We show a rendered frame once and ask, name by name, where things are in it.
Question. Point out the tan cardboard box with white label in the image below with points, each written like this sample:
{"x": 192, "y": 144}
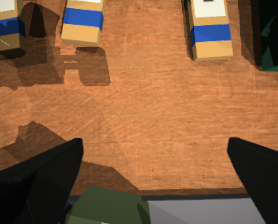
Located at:
{"x": 12, "y": 27}

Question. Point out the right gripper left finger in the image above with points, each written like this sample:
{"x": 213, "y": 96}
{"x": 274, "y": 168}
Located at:
{"x": 35, "y": 191}

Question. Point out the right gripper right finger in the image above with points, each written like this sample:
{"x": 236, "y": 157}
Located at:
{"x": 257, "y": 169}

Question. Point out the white welding electrode pack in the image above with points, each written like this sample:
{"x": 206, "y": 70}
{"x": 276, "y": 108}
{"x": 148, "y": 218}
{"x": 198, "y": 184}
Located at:
{"x": 83, "y": 22}
{"x": 210, "y": 30}

